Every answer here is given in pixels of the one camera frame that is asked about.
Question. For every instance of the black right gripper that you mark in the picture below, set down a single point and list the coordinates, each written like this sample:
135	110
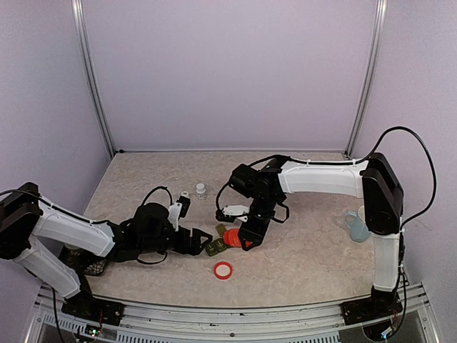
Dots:
255	234

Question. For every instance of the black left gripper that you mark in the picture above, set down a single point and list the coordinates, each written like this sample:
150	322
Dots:
194	249

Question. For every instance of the red cylindrical can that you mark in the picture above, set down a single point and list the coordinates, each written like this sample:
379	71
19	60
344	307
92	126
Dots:
231	238

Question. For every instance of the green pill organizer box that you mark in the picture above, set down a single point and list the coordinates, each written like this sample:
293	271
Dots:
218	245

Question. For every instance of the red can lid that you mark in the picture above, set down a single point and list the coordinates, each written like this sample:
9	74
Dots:
223	270

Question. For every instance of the small white pill bottle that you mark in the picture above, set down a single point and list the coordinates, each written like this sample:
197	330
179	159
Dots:
201	190

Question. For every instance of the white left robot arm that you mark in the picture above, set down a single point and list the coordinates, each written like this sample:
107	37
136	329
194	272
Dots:
27	216

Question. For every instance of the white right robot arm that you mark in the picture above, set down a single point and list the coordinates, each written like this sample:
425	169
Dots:
370	179

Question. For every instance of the black square tray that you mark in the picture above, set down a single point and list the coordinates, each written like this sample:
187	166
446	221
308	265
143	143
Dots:
83	262

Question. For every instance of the light blue mug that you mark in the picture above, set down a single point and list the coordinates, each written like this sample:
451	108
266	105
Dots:
355	222

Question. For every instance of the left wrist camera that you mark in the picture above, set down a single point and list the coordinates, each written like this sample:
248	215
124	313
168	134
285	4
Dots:
178	210

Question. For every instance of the front aluminium rail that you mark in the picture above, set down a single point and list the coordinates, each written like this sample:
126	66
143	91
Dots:
324	322

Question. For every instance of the right aluminium frame post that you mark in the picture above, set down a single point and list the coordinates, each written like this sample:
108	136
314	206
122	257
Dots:
369	76

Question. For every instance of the aluminium frame post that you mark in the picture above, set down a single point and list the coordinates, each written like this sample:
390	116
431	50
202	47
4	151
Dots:
369	76
84	45

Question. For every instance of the left aluminium frame post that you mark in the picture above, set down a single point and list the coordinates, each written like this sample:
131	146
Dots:
84	45

